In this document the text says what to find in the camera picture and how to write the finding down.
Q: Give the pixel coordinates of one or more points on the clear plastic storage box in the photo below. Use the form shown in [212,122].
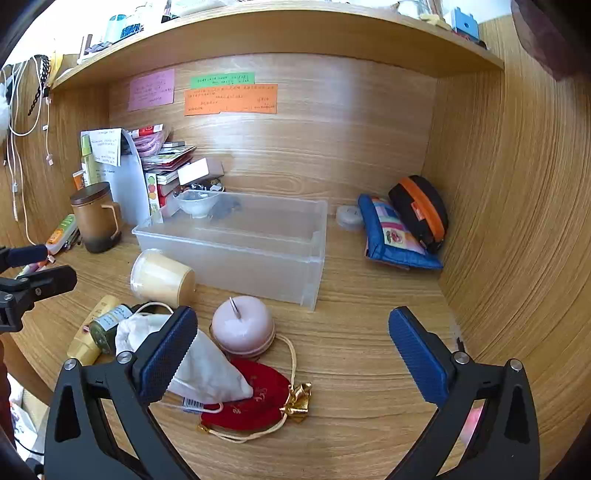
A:
[277,258]

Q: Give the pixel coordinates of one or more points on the white plastic bag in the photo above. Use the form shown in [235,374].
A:
[25,415]

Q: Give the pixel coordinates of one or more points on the dark brown object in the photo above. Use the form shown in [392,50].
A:
[554,32]

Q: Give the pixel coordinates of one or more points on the blue box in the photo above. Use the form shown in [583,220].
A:
[464,21]

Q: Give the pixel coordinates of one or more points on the white bowl of beads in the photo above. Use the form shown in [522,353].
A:
[198,203]

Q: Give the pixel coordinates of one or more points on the brown mug with lid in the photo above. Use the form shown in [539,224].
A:
[94,217]

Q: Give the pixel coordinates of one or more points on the black orange zip case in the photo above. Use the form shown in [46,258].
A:
[425,207]

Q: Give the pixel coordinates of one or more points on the handwritten white note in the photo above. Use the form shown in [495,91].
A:
[107,147]

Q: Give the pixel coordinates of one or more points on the small white box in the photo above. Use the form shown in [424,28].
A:
[201,170]

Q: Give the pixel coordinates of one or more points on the orange sticky note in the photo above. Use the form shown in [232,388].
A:
[231,99]

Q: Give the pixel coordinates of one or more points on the cream cylindrical cup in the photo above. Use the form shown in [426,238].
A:
[157,277]

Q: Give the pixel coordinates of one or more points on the pile of snack packets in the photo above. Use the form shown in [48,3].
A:
[168,157]

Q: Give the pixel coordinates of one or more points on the glass jar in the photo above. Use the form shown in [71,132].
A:
[415,8]

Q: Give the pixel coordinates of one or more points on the fruit print carton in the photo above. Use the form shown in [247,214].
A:
[152,194]

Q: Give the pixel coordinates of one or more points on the white round lid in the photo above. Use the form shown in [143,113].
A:
[348,218]

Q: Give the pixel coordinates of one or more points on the blue patchwork pouch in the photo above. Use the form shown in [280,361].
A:
[392,235]

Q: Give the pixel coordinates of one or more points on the red white tube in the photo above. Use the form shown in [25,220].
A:
[147,130]

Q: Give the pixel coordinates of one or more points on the yellow sunscreen tube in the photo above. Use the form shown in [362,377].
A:
[83,346]

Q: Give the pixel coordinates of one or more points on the white paper bag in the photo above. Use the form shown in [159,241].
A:
[131,194]

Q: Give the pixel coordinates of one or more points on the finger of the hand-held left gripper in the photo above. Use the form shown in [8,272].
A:
[46,282]
[27,254]

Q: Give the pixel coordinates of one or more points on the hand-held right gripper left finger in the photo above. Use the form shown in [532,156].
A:
[168,355]

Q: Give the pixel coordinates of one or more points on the green sticky note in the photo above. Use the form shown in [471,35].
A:
[221,80]

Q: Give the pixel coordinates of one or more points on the pink sticky note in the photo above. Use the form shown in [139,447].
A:
[151,90]

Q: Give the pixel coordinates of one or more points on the green glass bottle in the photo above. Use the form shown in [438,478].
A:
[108,323]

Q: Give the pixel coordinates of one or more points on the green spray bottle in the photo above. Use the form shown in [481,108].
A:
[87,157]

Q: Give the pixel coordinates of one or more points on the pink round case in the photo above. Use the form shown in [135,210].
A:
[242,323]

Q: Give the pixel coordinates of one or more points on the red book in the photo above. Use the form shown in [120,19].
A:
[167,189]

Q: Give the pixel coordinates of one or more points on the wooden shelf board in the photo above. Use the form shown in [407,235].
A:
[277,32]

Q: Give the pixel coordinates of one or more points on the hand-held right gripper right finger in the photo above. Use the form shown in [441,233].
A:
[415,355]

